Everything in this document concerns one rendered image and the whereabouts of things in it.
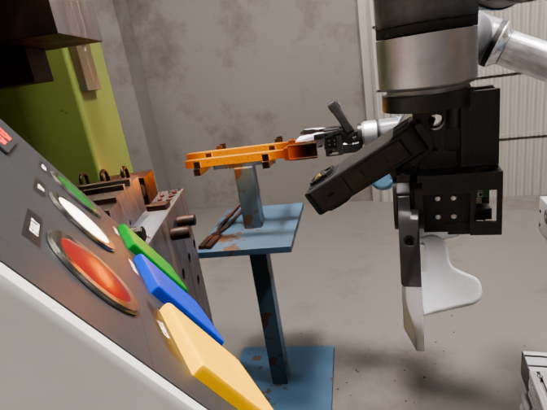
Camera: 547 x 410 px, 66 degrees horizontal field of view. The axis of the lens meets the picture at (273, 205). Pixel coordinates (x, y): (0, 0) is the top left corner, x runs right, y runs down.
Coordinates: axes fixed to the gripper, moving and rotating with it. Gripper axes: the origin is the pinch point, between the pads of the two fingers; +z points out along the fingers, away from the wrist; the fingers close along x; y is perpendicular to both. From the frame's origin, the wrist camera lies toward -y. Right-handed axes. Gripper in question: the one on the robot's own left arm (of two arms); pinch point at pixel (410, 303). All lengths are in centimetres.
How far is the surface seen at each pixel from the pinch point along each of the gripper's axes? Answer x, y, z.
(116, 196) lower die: 25, -52, -5
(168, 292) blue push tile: -15.2, -15.8, -9.8
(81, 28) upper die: 29, -53, -35
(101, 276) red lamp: -23.4, -13.1, -15.6
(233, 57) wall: 306, -136, -37
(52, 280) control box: -27.0, -11.7, -17.5
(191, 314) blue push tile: -14.5, -14.8, -7.6
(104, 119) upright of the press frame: 60, -79, -17
